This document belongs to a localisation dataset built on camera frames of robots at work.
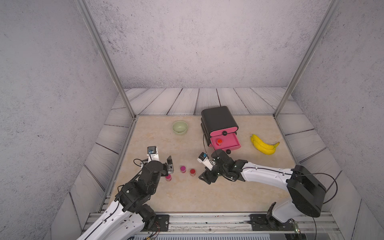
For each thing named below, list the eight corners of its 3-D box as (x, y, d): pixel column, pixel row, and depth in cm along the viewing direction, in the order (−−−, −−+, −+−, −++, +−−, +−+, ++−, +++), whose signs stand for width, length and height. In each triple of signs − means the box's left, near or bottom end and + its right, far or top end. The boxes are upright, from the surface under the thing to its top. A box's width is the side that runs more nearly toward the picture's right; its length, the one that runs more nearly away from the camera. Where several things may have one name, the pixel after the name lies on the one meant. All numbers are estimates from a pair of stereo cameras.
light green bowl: (172, 136, 110) (171, 132, 106) (174, 125, 117) (173, 120, 113) (187, 136, 110) (186, 132, 106) (187, 125, 117) (187, 120, 113)
